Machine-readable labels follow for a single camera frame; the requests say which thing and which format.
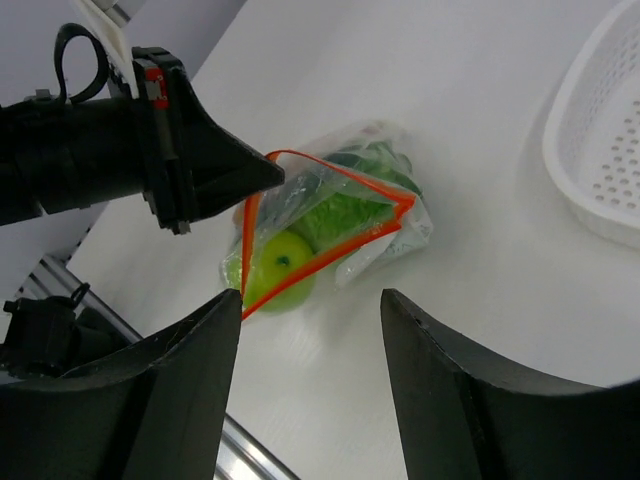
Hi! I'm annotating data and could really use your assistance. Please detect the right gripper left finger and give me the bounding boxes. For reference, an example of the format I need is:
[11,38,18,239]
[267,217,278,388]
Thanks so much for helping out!
[0,288,244,480]

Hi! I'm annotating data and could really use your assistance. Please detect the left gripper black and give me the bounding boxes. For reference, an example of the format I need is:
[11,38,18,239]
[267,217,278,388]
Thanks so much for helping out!
[132,47,285,235]

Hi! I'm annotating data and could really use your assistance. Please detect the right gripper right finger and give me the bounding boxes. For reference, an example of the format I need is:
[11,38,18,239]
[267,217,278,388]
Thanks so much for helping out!
[380,289,639,479]

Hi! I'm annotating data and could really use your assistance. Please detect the clear zip bag orange seal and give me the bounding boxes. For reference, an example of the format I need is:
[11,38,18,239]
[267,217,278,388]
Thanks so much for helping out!
[220,120,433,318]

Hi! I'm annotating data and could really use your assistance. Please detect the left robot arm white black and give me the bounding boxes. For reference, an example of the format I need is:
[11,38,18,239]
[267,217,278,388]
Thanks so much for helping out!
[1,38,285,235]

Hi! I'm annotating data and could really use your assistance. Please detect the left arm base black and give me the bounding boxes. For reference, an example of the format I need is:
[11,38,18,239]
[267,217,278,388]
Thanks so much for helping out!
[1,283,141,385]

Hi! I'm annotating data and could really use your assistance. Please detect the green fake apple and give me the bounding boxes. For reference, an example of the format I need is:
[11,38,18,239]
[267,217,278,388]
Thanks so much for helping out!
[244,230,315,313]

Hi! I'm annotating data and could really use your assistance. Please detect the green fake lettuce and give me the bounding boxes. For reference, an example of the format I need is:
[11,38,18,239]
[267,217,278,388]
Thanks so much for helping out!
[290,141,421,253]

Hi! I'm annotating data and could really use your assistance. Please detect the white perforated plastic basket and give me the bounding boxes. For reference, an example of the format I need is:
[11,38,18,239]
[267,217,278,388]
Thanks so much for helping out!
[542,1,639,248]

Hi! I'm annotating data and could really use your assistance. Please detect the aluminium mounting rail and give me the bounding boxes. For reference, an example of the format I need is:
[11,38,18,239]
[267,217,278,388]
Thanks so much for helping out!
[19,254,301,480]

